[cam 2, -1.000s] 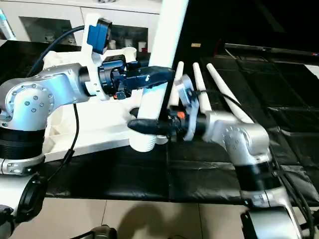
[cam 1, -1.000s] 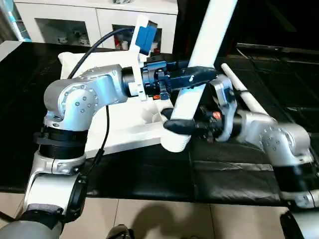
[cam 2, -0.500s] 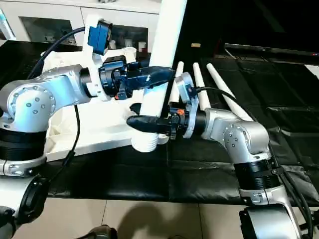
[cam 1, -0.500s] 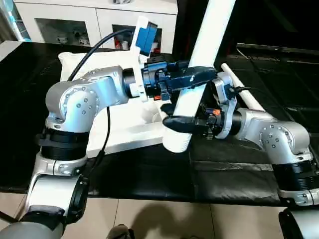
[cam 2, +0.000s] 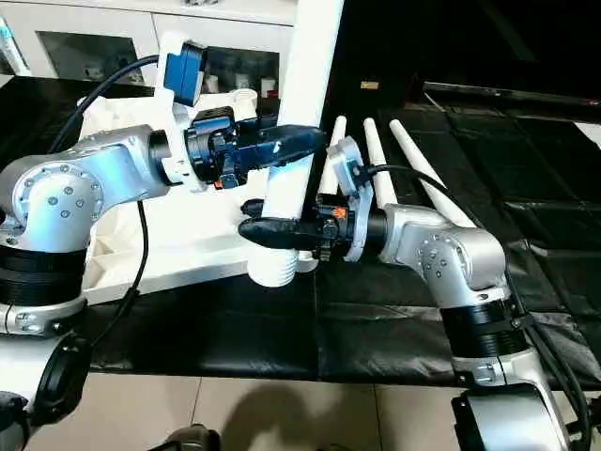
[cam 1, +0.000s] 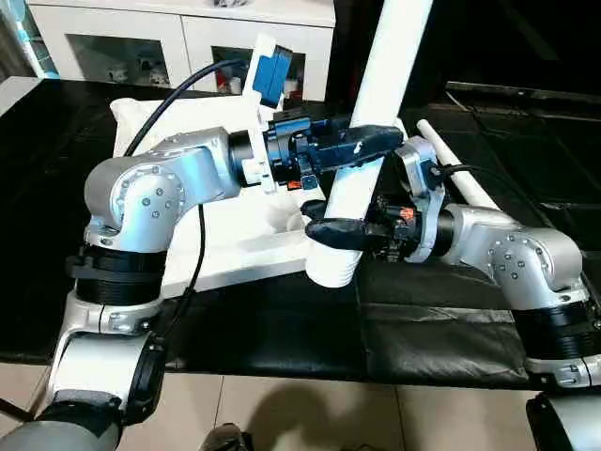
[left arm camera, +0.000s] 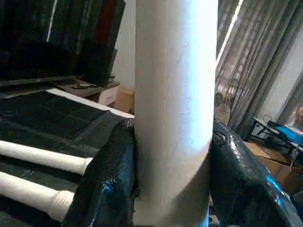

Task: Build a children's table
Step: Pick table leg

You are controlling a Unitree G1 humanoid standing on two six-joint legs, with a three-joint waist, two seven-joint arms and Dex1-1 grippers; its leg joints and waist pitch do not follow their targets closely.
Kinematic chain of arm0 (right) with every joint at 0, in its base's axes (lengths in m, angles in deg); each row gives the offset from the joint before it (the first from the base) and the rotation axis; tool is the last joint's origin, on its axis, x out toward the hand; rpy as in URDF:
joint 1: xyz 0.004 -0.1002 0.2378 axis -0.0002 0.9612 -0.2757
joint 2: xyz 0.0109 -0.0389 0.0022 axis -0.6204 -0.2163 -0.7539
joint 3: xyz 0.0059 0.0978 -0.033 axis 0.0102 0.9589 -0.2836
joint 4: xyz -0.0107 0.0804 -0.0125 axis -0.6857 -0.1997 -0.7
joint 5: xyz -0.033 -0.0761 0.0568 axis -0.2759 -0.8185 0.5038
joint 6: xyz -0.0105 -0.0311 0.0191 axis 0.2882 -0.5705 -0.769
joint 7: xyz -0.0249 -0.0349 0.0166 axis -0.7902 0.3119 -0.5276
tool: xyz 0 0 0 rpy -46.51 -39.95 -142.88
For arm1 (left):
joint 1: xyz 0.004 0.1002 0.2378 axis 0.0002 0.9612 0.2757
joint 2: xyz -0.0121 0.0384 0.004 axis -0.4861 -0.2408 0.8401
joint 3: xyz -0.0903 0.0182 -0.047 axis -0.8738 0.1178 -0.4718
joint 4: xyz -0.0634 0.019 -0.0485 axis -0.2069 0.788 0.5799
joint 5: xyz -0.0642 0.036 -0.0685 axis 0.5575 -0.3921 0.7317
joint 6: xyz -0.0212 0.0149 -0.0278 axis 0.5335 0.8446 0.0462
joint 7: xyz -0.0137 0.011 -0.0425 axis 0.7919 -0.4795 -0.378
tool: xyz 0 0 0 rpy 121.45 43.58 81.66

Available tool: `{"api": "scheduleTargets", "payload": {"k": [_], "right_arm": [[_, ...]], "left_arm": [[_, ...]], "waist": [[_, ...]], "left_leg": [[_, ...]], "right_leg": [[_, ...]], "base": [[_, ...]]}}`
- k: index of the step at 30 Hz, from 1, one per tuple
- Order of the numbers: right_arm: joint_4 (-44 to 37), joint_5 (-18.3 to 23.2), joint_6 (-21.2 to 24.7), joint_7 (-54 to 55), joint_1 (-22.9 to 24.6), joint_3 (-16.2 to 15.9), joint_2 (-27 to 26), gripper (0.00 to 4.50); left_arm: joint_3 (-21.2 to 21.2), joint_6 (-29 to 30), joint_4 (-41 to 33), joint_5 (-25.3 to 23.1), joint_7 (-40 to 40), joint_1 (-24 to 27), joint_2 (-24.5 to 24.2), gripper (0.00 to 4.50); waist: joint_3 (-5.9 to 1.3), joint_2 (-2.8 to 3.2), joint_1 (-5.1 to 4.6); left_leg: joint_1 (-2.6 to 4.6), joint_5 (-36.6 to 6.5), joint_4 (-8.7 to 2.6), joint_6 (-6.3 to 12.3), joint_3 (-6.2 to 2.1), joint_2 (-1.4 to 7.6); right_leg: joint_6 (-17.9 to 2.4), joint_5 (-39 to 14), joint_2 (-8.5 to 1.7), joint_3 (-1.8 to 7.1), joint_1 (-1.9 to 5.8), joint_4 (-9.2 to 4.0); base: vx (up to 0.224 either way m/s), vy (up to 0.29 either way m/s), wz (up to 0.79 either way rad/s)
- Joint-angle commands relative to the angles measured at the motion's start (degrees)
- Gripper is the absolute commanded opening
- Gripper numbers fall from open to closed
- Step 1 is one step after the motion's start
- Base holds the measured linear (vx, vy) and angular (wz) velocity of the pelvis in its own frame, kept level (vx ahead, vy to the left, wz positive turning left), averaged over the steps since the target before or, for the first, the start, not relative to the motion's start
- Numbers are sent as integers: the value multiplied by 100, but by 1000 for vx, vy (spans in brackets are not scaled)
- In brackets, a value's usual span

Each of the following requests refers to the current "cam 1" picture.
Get white plastic table top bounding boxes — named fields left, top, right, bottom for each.
left=111, top=94, right=325, bottom=292

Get white plastic table leg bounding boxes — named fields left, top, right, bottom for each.
left=416, top=119, right=501, bottom=210
left=305, top=0, right=435, bottom=288

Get black work mat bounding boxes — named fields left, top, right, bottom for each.
left=0, top=77, right=601, bottom=391

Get white glass-door cabinet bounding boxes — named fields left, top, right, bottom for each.
left=26, top=0, right=337, bottom=102

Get small dark figurines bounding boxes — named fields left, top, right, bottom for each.
left=105, top=62, right=142, bottom=82

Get large black cabinet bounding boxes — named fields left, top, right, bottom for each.
left=333, top=0, right=601, bottom=104

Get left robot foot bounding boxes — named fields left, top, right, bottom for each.
left=202, top=423, right=250, bottom=451

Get light blue plastic object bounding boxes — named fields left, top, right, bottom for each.
left=14, top=14, right=46, bottom=78

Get grey curtain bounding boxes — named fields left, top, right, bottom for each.
left=0, top=0, right=29, bottom=81

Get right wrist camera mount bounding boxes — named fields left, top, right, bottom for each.
left=394, top=136, right=447, bottom=264

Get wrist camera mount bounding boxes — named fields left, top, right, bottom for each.
left=244, top=36, right=294, bottom=194
left=394, top=136, right=447, bottom=264

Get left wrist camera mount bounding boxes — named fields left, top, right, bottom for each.
left=244, top=36, right=294, bottom=194

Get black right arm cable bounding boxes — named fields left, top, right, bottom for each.
left=427, top=162, right=499, bottom=203

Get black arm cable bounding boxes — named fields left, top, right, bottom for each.
left=127, top=58, right=256, bottom=325
left=427, top=162, right=499, bottom=203

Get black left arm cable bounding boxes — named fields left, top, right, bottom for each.
left=127, top=58, right=256, bottom=325

